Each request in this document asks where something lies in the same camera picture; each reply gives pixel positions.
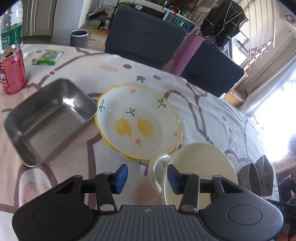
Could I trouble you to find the bear pattern tablecloth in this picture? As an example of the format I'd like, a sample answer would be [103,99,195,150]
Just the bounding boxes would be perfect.
[1,44,264,240]

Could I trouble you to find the black vest on hanger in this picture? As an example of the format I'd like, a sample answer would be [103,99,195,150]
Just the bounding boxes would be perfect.
[201,1,247,47]

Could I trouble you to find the grey waste bin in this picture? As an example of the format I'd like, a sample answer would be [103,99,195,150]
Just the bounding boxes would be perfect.
[70,29,89,48]

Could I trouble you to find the lemon pattern ceramic bowl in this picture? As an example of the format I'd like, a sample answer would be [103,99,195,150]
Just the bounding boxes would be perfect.
[95,84,182,162]

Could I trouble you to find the dark blue chair left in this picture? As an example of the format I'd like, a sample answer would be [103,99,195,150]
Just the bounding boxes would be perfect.
[104,6,186,70]

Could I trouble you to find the dark blue chair right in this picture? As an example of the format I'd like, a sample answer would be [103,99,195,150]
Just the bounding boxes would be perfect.
[181,41,245,97]

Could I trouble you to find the small steel oval dish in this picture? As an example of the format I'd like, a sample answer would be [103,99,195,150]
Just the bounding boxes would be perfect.
[238,162,261,196]

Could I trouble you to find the dark blue chair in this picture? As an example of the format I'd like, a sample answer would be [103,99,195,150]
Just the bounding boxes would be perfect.
[104,6,186,70]
[181,41,245,97]

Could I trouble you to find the teal letter sign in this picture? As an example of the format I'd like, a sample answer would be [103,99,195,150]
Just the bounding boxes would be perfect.
[163,11,195,33]

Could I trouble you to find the rectangular stainless steel tray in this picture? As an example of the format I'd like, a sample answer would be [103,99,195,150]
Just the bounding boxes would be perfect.
[4,78,97,168]

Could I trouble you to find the red soda can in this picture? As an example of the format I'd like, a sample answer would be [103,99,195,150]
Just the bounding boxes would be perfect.
[1,44,27,95]

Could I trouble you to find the beige curtain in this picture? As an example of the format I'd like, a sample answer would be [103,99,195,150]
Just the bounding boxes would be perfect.
[239,55,295,118]

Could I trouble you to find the green snack packet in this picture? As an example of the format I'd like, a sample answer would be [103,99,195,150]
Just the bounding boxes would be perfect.
[32,49,64,66]

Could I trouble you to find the cream ceramic handled bowl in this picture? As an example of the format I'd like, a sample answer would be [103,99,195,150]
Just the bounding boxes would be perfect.
[148,143,238,208]

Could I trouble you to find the green label water bottle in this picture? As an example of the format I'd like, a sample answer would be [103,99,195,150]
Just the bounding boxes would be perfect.
[1,1,23,50]

